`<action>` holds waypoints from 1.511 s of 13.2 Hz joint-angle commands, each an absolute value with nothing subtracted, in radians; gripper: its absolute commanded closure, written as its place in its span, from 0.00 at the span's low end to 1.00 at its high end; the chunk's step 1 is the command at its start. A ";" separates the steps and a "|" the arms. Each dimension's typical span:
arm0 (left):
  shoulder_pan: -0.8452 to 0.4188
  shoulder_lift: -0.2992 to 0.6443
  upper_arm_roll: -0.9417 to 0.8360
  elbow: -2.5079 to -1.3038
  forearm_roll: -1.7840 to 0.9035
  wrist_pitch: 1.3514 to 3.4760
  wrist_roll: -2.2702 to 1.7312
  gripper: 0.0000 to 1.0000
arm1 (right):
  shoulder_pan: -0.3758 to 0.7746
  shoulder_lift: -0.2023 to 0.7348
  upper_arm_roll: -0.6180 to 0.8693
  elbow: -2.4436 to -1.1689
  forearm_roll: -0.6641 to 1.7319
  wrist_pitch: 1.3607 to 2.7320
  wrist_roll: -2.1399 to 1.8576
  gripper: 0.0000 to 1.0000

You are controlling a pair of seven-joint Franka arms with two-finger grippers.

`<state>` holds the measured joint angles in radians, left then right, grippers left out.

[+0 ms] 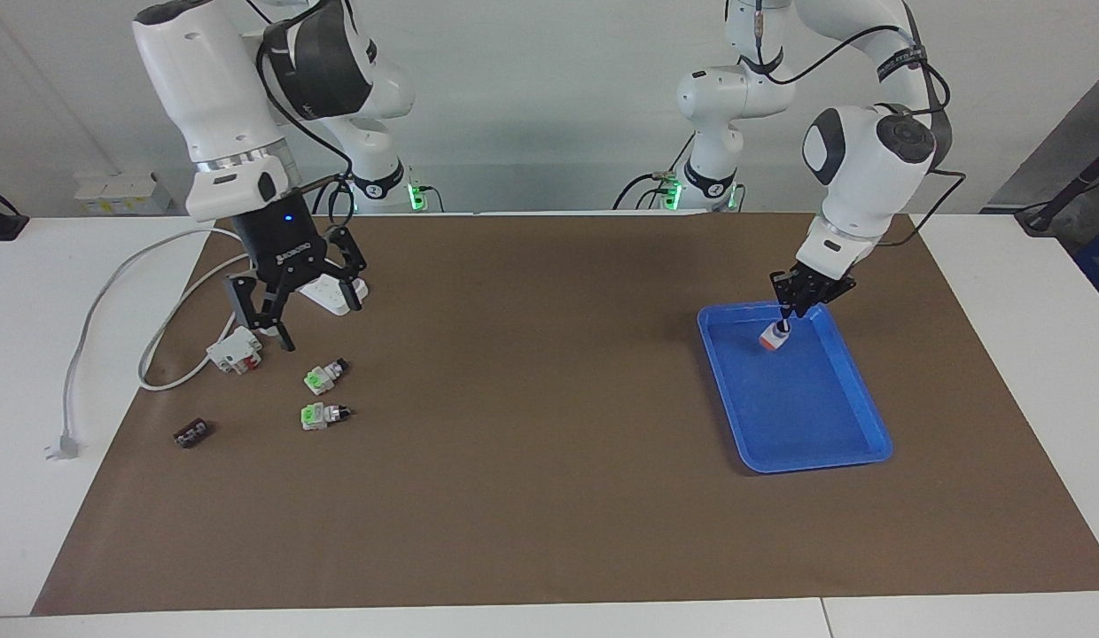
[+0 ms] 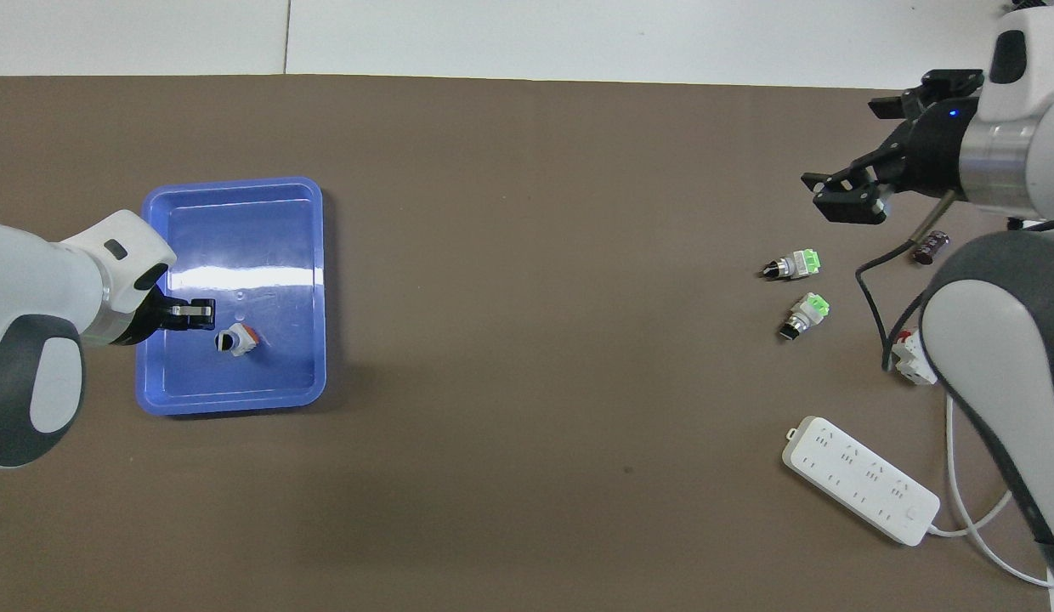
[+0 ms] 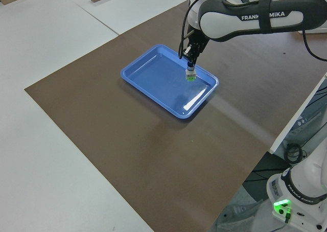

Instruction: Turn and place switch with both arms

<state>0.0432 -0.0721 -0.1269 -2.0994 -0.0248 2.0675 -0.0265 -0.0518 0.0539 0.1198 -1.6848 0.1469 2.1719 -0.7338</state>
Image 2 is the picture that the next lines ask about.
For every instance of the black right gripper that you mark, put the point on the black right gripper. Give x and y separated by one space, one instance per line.
935 149

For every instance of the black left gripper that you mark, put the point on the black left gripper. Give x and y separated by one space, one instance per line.
144 319

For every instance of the white-backed selector switch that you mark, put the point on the white-backed selector switch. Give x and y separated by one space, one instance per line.
238 340

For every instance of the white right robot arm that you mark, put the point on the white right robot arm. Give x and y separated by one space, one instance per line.
994 340

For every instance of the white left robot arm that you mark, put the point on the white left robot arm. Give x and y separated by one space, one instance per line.
25 280

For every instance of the blue plastic tray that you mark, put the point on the blue plastic tray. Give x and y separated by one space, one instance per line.
263 255

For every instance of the small black terminal block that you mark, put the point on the small black terminal block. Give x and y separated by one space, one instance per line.
931 248

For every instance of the white red circuit breaker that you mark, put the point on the white red circuit breaker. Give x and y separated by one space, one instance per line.
914 361

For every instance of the white power strip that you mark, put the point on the white power strip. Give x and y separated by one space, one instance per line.
858 480

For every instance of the brown table mat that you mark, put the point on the brown table mat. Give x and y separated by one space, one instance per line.
535 382

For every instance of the green-backed selector switch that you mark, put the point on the green-backed selector switch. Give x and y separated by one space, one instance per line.
799 265
806 313

